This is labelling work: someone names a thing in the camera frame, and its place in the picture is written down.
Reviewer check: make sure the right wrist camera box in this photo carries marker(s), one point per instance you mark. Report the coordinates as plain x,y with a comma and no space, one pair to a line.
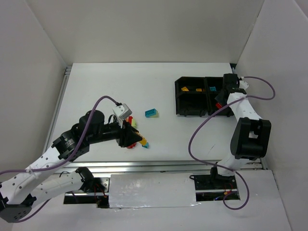
243,84

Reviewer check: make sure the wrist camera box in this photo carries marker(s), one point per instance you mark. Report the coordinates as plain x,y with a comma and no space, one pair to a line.
243,84
122,112

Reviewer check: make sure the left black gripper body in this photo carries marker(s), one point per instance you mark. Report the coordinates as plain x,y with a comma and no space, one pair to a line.
122,136

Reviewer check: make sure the teal and green lego brick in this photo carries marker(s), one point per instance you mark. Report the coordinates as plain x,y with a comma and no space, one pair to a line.
151,113

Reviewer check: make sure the yellow long lego brick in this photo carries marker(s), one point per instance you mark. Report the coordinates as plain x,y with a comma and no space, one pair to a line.
143,142

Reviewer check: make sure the red rounded lego brick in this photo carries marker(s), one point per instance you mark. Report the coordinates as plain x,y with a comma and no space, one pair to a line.
218,105

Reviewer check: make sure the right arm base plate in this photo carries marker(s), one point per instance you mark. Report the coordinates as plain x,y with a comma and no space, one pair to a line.
208,188

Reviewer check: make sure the red tall lego brick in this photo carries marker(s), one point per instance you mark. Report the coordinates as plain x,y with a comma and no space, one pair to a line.
130,118

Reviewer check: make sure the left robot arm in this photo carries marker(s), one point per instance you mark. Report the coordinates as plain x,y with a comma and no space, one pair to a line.
31,187

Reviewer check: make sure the white foil tape panel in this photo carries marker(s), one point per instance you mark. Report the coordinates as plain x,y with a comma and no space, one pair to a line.
151,190

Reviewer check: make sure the red half-round lego brick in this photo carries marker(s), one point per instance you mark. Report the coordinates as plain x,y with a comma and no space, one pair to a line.
132,146

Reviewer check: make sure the light green rounded lego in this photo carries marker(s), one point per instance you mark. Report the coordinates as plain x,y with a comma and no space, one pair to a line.
134,123

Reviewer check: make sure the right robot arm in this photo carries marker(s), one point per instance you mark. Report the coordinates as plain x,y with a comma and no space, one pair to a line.
251,135

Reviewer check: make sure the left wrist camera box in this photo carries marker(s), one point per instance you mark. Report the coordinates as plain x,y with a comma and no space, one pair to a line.
122,112

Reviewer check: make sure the aluminium rail frame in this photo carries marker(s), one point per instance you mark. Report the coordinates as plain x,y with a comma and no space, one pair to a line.
138,167

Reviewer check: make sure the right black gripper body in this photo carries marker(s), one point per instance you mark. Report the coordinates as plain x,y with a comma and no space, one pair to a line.
221,96

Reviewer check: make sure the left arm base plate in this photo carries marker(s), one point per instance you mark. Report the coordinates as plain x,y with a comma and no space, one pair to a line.
97,196

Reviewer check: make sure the black four-compartment bin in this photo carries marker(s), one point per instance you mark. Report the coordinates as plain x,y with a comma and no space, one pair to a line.
193,103

